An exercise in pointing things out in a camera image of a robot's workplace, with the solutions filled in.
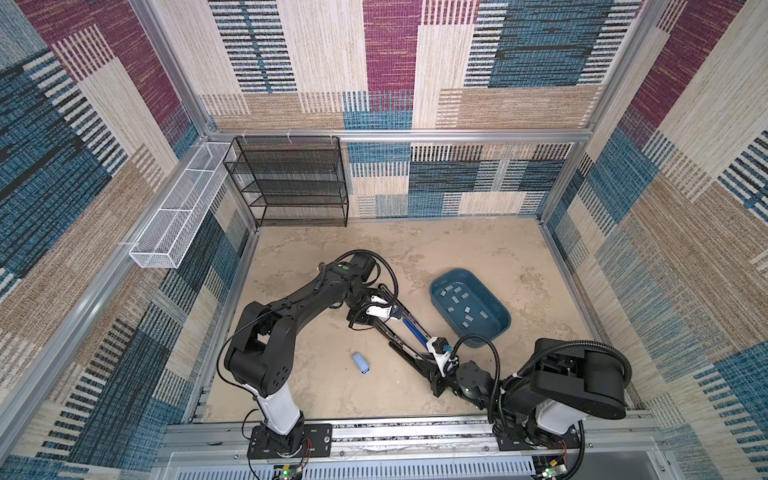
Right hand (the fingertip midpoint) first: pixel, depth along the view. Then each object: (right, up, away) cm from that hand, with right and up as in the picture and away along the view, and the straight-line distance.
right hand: (421, 362), depth 84 cm
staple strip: (+16, +13, +11) cm, 23 cm away
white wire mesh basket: (-62, +34, -14) cm, 72 cm away
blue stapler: (-6, +13, +10) cm, 17 cm away
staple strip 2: (+20, +11, +10) cm, 25 cm away
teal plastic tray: (+17, +14, +12) cm, 25 cm away
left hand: (-13, +15, +5) cm, 20 cm away
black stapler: (0, +1, -2) cm, 2 cm away
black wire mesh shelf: (-44, +56, +27) cm, 76 cm away
